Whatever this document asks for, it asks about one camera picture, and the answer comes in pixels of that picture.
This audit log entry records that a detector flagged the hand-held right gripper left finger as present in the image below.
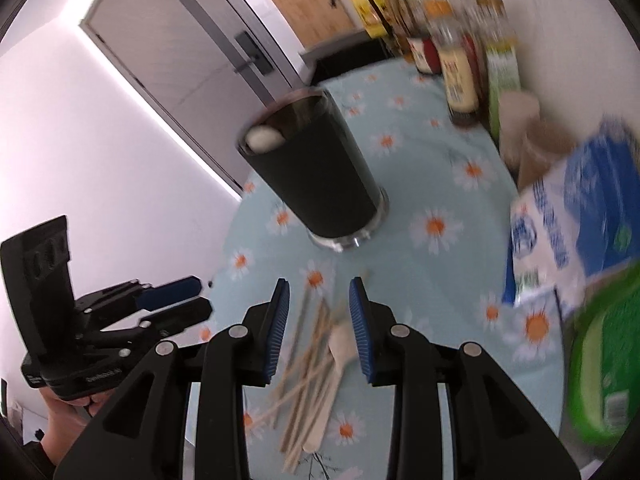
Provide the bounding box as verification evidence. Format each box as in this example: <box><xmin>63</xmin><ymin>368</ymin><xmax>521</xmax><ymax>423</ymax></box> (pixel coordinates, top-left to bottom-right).
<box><xmin>54</xmin><ymin>277</ymin><xmax>291</xmax><ymax>480</ymax></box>

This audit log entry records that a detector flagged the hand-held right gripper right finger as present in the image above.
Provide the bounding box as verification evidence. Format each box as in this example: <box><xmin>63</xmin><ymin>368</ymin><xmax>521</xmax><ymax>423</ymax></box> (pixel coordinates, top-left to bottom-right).
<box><xmin>348</xmin><ymin>276</ymin><xmax>583</xmax><ymax>480</ymax></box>

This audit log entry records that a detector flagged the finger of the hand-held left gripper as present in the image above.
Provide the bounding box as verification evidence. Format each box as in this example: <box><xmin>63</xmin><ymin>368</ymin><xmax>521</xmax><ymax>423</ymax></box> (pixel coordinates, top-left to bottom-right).
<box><xmin>77</xmin><ymin>276</ymin><xmax>202</xmax><ymax>328</ymax></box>
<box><xmin>95</xmin><ymin>296</ymin><xmax>213</xmax><ymax>357</ymax></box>

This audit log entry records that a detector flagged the light wooden spoon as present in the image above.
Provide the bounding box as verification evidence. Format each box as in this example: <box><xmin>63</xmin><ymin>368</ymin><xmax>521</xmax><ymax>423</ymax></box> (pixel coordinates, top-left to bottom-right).
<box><xmin>302</xmin><ymin>322</ymin><xmax>358</xmax><ymax>453</ymax></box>

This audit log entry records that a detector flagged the pile of wooden chopsticks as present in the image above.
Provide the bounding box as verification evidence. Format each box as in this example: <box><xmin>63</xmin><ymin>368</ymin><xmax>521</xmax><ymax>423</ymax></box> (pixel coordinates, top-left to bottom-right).
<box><xmin>270</xmin><ymin>270</ymin><xmax>372</xmax><ymax>473</ymax></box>

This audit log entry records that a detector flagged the black utensil holder cup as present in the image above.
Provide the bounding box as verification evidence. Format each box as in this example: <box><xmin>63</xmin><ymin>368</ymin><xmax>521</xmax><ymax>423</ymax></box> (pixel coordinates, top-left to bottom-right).
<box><xmin>235</xmin><ymin>87</ymin><xmax>391</xmax><ymax>253</ymax></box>

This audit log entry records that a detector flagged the person's left hand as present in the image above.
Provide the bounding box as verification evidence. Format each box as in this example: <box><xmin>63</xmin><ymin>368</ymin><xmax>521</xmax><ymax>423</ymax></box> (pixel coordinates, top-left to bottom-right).
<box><xmin>41</xmin><ymin>389</ymin><xmax>114</xmax><ymax>467</ymax></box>

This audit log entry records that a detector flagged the daisy print blue tablecloth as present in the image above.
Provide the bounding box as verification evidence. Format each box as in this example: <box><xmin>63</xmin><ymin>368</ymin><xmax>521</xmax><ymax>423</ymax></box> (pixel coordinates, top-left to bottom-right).
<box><xmin>185</xmin><ymin>57</ymin><xmax>566</xmax><ymax>480</ymax></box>

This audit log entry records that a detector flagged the grey door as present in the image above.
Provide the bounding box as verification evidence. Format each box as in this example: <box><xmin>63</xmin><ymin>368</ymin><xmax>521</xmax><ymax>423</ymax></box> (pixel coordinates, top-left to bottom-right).
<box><xmin>82</xmin><ymin>0</ymin><xmax>311</xmax><ymax>201</ymax></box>

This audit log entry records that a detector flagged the blue white carton box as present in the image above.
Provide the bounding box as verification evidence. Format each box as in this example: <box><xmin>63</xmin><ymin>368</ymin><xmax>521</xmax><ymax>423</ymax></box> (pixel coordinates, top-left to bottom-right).
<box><xmin>502</xmin><ymin>119</ymin><xmax>640</xmax><ymax>311</ymax></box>

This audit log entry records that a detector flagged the green package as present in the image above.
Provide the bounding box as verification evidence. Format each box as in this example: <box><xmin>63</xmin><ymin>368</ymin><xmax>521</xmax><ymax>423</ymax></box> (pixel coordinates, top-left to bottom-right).
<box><xmin>560</xmin><ymin>260</ymin><xmax>640</xmax><ymax>446</ymax></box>

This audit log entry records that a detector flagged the brown paper cup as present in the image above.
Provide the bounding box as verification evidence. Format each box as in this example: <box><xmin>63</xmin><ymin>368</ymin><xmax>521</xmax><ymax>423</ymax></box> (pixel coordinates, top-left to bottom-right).
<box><xmin>517</xmin><ymin>120</ymin><xmax>581</xmax><ymax>191</ymax></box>

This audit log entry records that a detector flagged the black kitchen sink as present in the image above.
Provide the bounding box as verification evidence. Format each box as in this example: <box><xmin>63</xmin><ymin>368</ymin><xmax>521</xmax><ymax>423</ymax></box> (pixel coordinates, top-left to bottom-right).
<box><xmin>300</xmin><ymin>30</ymin><xmax>401</xmax><ymax>86</ymax></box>

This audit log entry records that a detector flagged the row of condiment bottles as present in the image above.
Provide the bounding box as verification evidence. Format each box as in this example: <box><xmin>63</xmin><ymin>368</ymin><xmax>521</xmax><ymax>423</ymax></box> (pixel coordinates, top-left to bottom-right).
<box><xmin>385</xmin><ymin>0</ymin><xmax>506</xmax><ymax>128</ymax></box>

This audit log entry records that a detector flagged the green white carton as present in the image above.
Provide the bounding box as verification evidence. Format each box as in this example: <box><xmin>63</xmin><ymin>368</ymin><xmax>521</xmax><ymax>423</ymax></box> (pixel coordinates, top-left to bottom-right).
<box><xmin>485</xmin><ymin>42</ymin><xmax>522</xmax><ymax>142</ymax></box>

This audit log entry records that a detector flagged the yellow detergent bottle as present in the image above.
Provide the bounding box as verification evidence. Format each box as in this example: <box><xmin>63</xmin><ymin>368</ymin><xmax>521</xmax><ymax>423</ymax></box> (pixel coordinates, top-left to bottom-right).
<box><xmin>350</xmin><ymin>0</ymin><xmax>391</xmax><ymax>38</ymax></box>

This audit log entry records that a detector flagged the wooden cutting board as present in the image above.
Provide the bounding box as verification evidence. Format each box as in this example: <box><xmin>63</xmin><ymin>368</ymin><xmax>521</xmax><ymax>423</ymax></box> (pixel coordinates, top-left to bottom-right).
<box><xmin>266</xmin><ymin>0</ymin><xmax>356</xmax><ymax>48</ymax></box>

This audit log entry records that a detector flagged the black faucet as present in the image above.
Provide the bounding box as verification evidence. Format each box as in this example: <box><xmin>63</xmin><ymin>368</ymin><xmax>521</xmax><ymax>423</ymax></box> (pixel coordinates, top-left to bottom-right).
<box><xmin>331</xmin><ymin>0</ymin><xmax>393</xmax><ymax>36</ymax></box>

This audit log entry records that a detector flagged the black door lock handle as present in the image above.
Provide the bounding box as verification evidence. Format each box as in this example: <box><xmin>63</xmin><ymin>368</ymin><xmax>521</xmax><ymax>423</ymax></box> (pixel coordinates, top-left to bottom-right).
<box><xmin>234</xmin><ymin>30</ymin><xmax>275</xmax><ymax>75</ymax></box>

